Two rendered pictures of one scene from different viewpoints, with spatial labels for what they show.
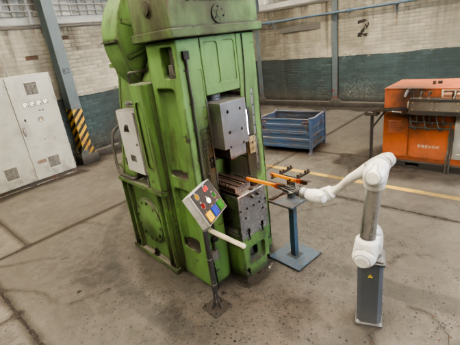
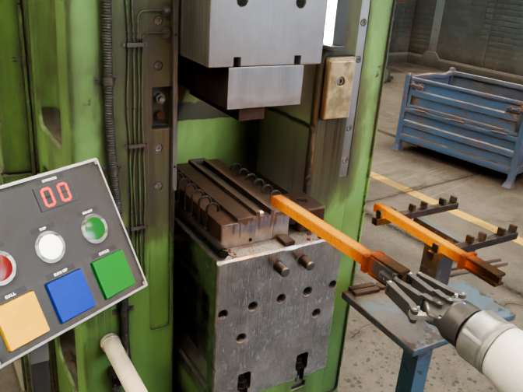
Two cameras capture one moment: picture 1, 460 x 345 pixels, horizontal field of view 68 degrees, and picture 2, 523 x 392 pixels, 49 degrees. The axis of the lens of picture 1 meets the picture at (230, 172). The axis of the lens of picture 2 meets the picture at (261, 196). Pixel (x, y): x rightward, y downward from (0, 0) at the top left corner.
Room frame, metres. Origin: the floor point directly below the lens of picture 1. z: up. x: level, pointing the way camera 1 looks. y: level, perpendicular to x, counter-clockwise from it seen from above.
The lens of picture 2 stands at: (1.60, -0.31, 1.59)
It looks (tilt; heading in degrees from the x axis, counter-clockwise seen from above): 23 degrees down; 9
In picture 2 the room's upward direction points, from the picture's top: 4 degrees clockwise
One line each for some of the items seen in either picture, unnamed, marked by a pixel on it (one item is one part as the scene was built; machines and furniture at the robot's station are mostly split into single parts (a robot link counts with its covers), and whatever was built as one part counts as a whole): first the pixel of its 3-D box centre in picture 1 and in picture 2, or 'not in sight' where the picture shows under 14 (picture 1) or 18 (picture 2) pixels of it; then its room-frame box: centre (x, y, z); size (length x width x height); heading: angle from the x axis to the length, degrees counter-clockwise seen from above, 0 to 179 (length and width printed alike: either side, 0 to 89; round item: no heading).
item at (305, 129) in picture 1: (291, 130); (478, 121); (6.87, -1.39, 0.36); 1.20 x 0.80 x 0.72; 52
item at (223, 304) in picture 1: (216, 302); not in sight; (2.47, 0.27, 0.05); 0.22 x 0.22 x 0.09; 41
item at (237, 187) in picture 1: (227, 183); (219, 197); (3.05, 0.04, 0.96); 0.42 x 0.20 x 0.09; 41
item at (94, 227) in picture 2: not in sight; (94, 228); (2.52, 0.15, 1.09); 0.05 x 0.03 x 0.04; 131
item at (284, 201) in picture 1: (291, 197); (427, 305); (3.08, -0.59, 0.70); 0.40 x 0.30 x 0.02; 130
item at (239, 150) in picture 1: (222, 147); (224, 69); (3.05, 0.04, 1.32); 0.42 x 0.20 x 0.10; 41
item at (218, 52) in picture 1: (204, 64); not in sight; (3.20, 0.10, 2.06); 0.44 x 0.41 x 0.47; 41
